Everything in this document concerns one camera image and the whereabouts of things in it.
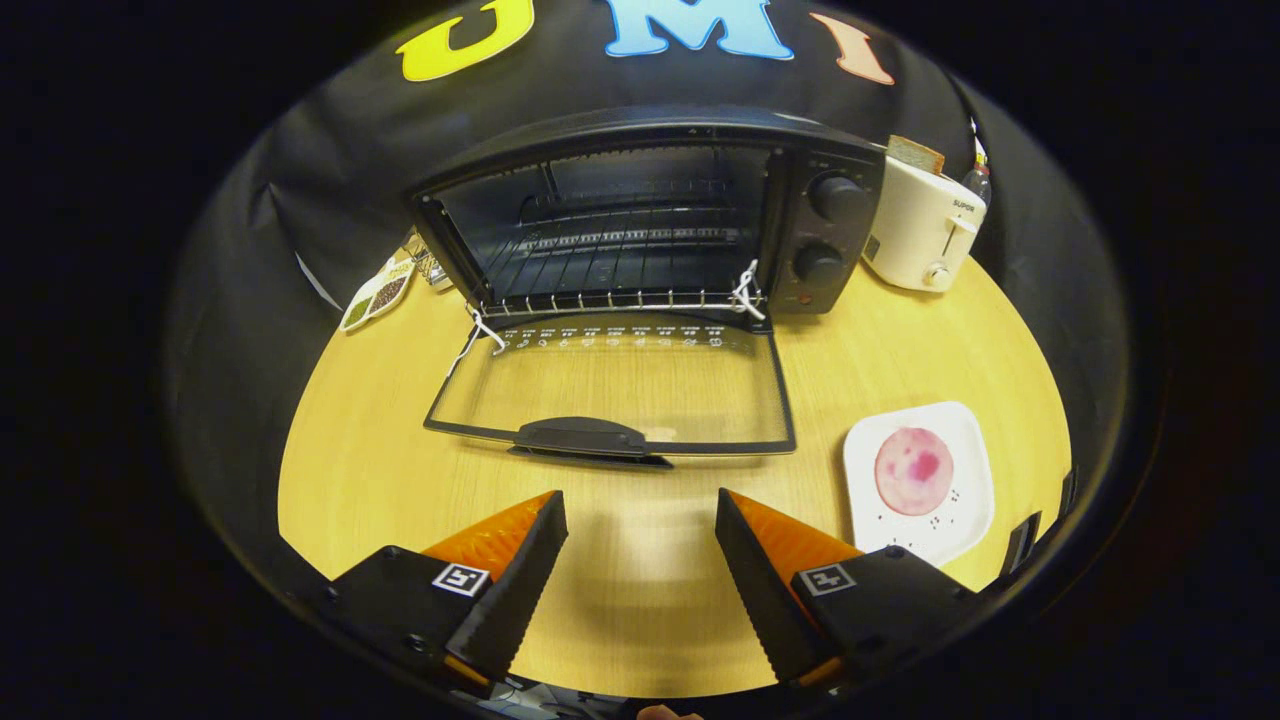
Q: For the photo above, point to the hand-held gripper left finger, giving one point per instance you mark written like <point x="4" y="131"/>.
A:
<point x="515" y="590"/>

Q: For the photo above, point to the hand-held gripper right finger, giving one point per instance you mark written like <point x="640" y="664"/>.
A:
<point x="760" y="590"/>

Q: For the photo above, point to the pink round ham slice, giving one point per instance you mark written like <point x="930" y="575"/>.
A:
<point x="912" y="470"/>

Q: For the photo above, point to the white square plate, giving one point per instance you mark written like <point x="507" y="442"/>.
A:
<point x="960" y="450"/>

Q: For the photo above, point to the black toaster oven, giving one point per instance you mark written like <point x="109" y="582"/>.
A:
<point x="830" y="225"/>

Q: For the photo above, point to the white bread toaster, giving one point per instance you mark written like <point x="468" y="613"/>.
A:
<point x="915" y="230"/>

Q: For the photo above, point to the black chair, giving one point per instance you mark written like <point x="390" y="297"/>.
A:
<point x="1020" y="540"/>

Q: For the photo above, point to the white divided seed dish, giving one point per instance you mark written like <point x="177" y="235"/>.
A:
<point x="372" y="298"/>

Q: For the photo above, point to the black backdrop cloth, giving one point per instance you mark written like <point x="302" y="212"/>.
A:
<point x="330" y="180"/>

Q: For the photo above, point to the red label plastic bottle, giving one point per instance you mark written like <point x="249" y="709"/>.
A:
<point x="978" y="182"/>

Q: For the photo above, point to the brown bread slice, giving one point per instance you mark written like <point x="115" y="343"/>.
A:
<point x="915" y="153"/>

